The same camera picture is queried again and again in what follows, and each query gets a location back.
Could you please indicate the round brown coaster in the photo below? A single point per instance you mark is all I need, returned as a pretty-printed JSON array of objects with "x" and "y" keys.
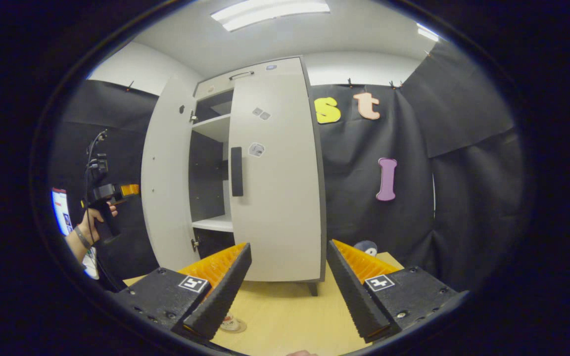
[{"x": 240, "y": 327}]

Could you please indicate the penguin plush toy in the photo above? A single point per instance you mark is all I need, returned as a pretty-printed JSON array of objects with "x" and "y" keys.
[{"x": 364, "y": 245}]

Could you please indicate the bright screen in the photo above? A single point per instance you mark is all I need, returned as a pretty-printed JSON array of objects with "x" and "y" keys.
[{"x": 61, "y": 212}]

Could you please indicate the dark wristband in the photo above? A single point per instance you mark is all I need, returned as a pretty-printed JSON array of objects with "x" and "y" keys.
[{"x": 82, "y": 237}]

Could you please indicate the white cabinet door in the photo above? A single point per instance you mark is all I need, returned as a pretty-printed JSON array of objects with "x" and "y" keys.
[
  {"x": 280, "y": 212},
  {"x": 166, "y": 173}
]

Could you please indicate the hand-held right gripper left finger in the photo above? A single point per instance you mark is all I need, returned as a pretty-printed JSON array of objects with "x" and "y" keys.
[{"x": 223, "y": 296}]

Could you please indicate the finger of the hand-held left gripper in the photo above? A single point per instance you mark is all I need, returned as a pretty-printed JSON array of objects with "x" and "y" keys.
[{"x": 129, "y": 190}]

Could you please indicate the black backdrop cloth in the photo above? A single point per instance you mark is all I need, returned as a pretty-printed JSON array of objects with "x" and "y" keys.
[
  {"x": 463, "y": 198},
  {"x": 126, "y": 123}
]

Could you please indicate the white and grey cabinet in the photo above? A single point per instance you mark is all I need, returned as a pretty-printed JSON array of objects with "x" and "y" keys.
[{"x": 206, "y": 168}]

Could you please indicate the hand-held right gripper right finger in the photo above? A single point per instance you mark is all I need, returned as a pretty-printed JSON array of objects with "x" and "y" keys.
[{"x": 352, "y": 296}]

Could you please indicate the ceiling light panel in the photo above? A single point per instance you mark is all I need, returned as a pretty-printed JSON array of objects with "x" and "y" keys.
[
  {"x": 270, "y": 12},
  {"x": 427, "y": 32}
]

